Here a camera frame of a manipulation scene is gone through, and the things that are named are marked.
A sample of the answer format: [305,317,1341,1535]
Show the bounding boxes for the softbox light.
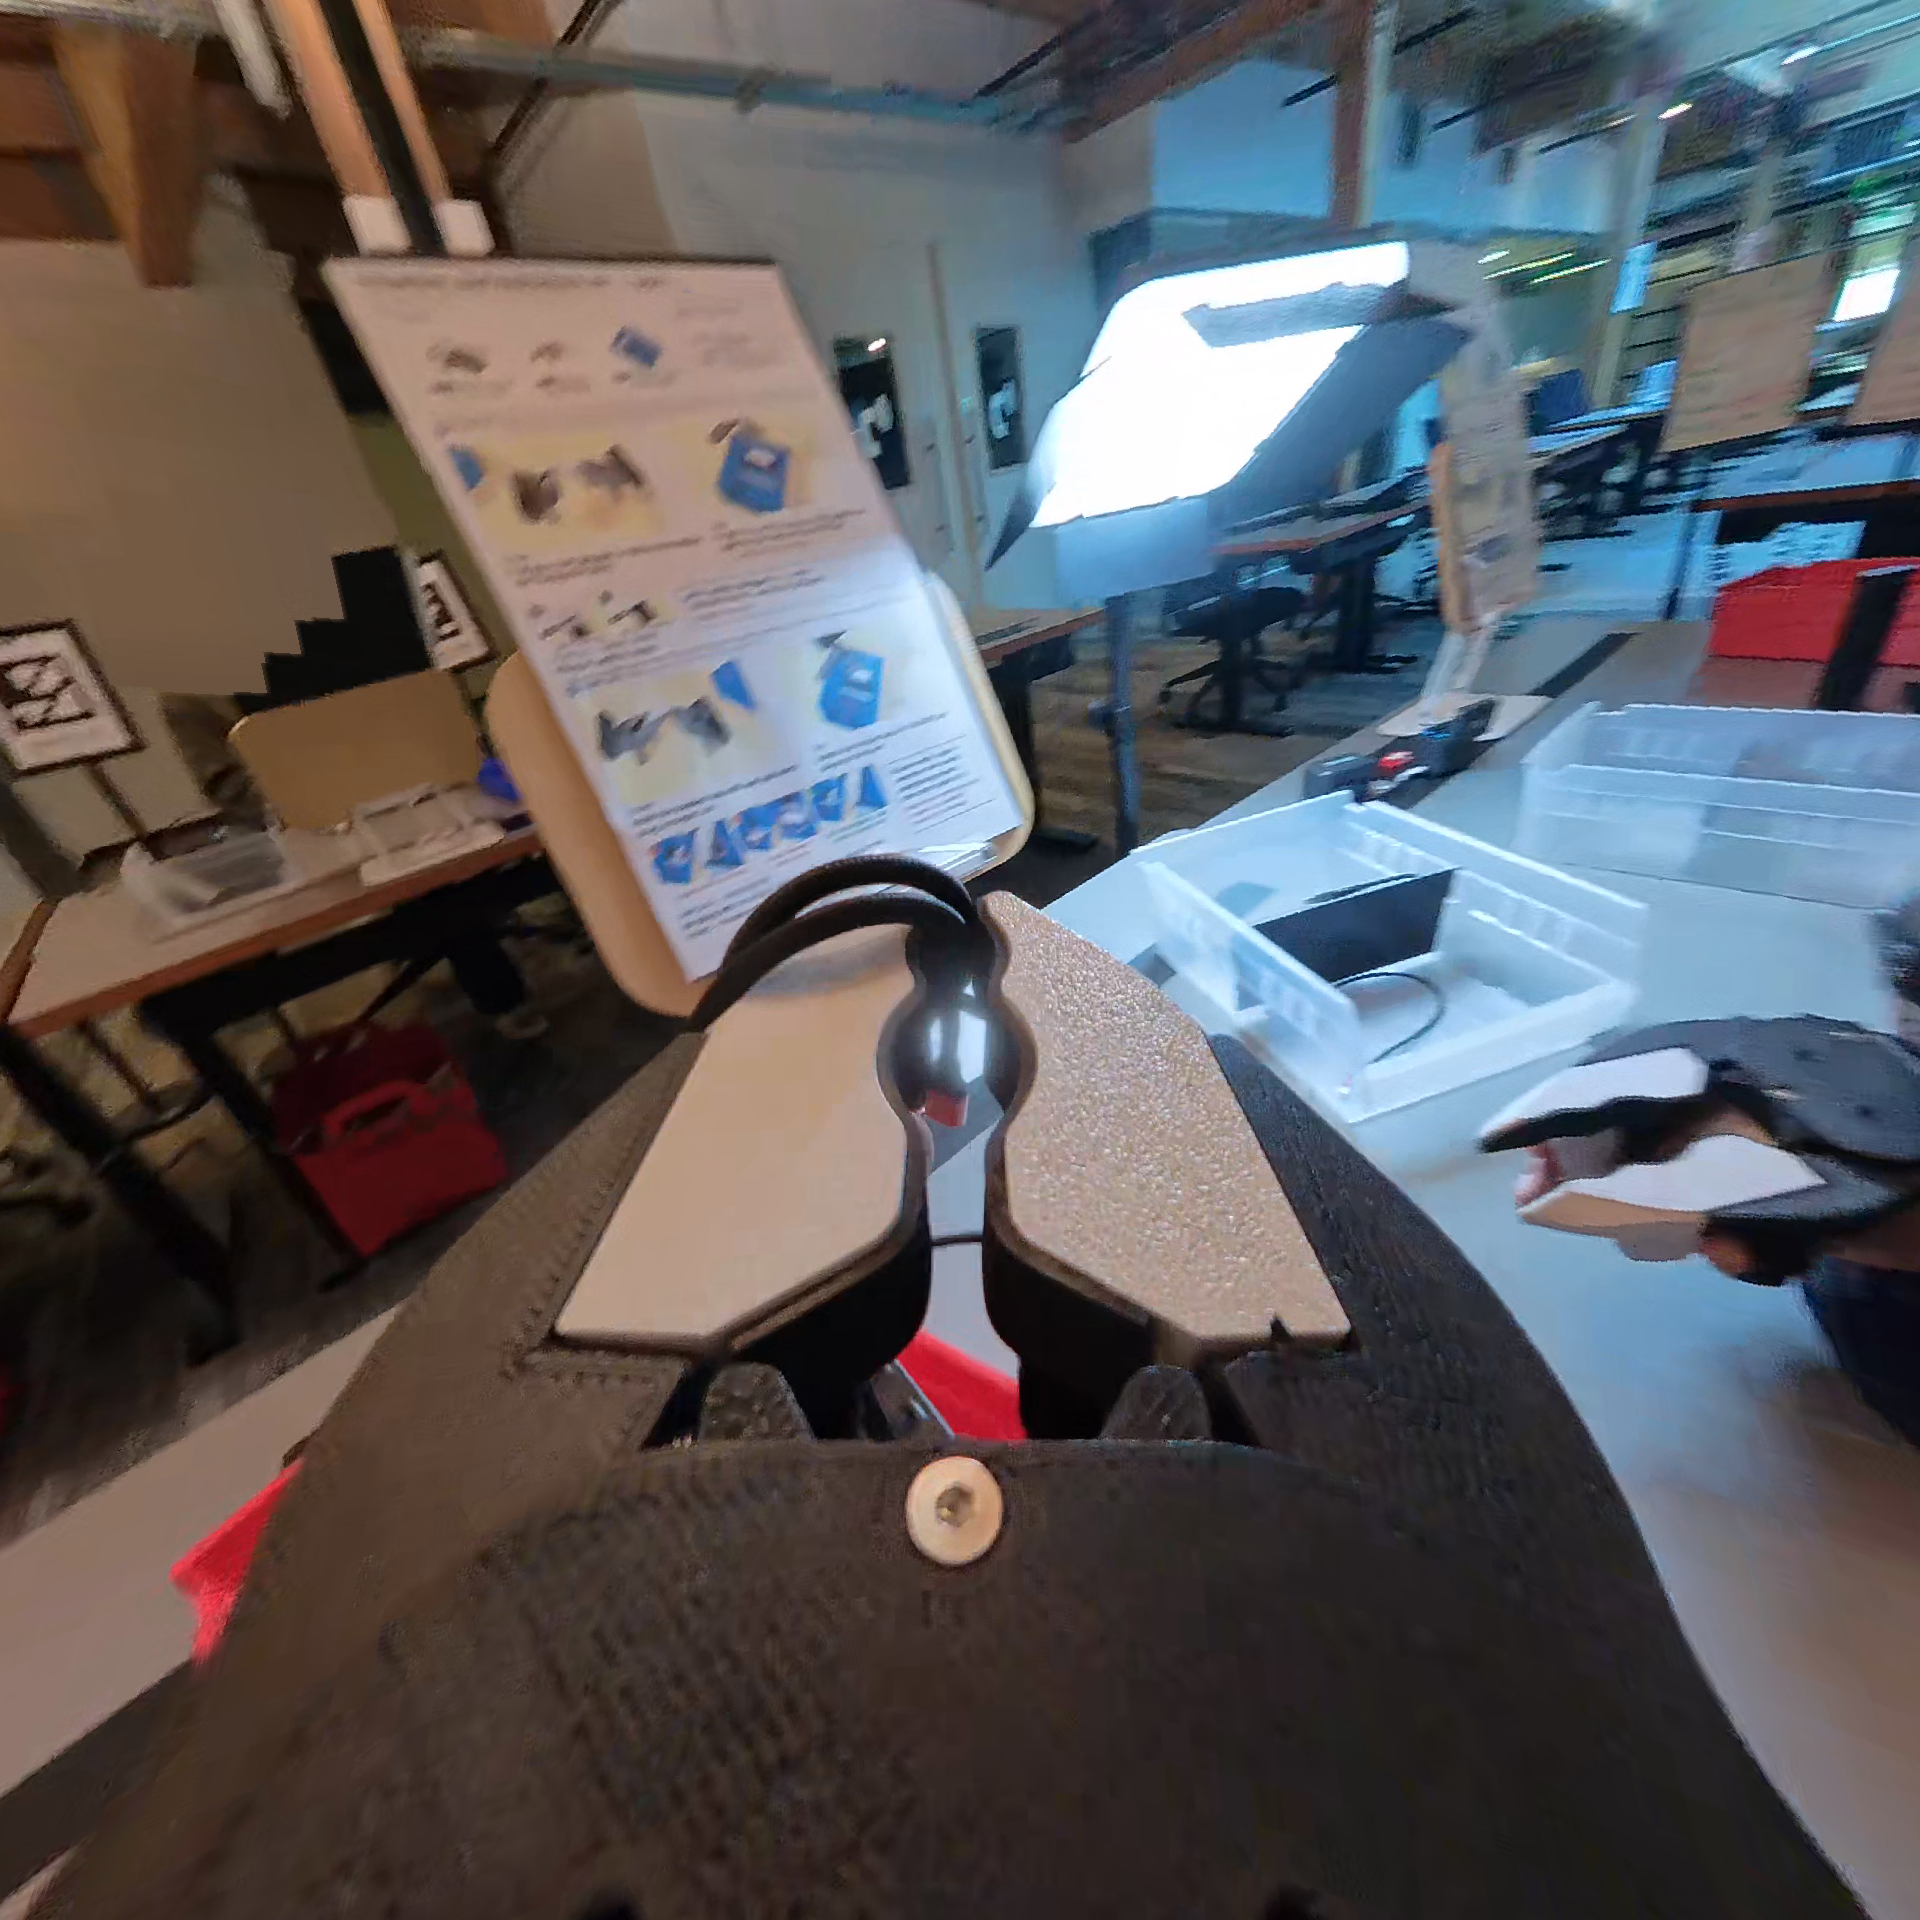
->
[983,240,1479,600]

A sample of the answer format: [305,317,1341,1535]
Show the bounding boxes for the black bin divider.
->
[1253,867,1461,984]

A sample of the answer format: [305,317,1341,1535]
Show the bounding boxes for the red plastic bin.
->
[1706,558,1920,664]
[168,1328,1037,1659]

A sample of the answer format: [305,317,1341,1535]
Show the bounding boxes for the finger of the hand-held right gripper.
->
[1516,1132,1829,1264]
[1477,1047,1713,1156]

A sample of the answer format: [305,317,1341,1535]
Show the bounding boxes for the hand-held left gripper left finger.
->
[551,922,934,1442]

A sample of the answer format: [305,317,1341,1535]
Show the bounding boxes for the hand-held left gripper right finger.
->
[978,890,1356,1442]

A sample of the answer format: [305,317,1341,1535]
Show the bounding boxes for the wooden background table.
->
[0,815,548,1322]

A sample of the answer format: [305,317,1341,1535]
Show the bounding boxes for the black office chair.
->
[1160,586,1308,736]

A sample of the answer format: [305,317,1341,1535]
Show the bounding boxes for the clear plastic bin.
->
[1516,700,1920,911]
[1129,787,1652,1126]

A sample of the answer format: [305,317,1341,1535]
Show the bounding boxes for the black red usb cable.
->
[687,853,993,1251]

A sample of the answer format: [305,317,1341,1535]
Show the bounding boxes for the red bag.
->
[269,1024,510,1260]

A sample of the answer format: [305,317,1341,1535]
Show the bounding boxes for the black light stand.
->
[1098,591,1144,856]

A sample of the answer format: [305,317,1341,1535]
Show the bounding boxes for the small wooden instruction board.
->
[1424,256,1548,632]

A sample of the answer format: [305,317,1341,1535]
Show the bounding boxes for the black white marker sign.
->
[0,618,145,776]
[401,547,496,672]

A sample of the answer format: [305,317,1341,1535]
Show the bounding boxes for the person's dark clothing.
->
[1799,1260,1920,1450]

